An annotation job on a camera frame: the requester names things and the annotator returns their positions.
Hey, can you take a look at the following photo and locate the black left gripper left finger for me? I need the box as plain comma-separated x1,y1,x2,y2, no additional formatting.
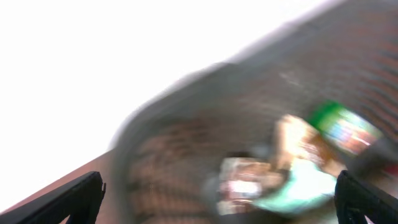
1,171,106,224

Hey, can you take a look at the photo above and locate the light teal small packet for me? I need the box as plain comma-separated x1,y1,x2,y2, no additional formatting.
252,159,336,217

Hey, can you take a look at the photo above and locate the green lid jar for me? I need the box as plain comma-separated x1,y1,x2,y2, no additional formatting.
308,101,383,156

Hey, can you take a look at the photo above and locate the grey plastic laundry basket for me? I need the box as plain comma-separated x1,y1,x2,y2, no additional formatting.
112,1,397,223

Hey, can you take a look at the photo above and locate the beige snack pouch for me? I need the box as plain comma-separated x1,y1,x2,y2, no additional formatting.
217,114,346,215

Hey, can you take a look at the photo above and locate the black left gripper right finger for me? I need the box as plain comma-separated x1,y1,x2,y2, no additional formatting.
334,170,397,224

